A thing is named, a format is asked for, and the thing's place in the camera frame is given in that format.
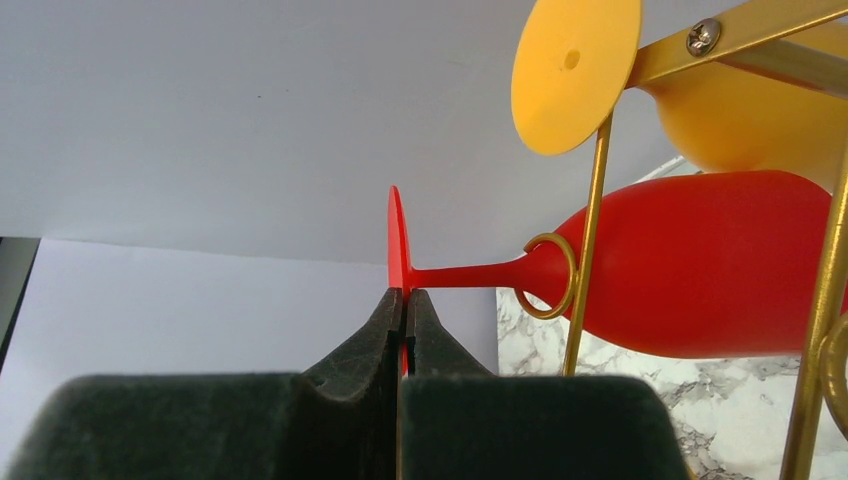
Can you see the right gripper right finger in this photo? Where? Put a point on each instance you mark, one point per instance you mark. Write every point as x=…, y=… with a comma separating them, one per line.
x=460, y=421

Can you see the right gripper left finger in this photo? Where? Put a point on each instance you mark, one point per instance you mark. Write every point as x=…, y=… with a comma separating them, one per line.
x=336, y=420

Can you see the red plastic wine glass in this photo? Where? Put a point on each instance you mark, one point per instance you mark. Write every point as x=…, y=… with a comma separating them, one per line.
x=708, y=265

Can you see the yellow wine glass top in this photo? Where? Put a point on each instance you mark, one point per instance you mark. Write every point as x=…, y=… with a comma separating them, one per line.
x=762, y=86

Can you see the gold wire wine glass rack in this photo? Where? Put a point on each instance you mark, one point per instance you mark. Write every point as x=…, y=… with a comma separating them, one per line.
x=821, y=298

